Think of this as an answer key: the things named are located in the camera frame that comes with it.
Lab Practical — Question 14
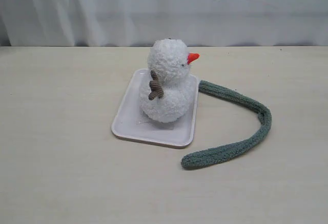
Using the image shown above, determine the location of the green fleece scarf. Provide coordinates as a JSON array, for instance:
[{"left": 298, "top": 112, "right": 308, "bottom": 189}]
[{"left": 180, "top": 80, "right": 272, "bottom": 170}]

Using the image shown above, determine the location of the white curtain backdrop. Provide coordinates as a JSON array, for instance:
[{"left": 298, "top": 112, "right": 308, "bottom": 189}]
[{"left": 1, "top": 0, "right": 327, "bottom": 47}]

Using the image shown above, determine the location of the white rectangular tray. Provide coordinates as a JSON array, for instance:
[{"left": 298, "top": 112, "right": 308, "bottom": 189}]
[{"left": 111, "top": 68, "right": 199, "bottom": 149}]

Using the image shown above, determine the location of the white plush snowman toy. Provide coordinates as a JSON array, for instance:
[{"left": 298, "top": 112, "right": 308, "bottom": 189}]
[{"left": 139, "top": 38, "right": 199, "bottom": 123}]

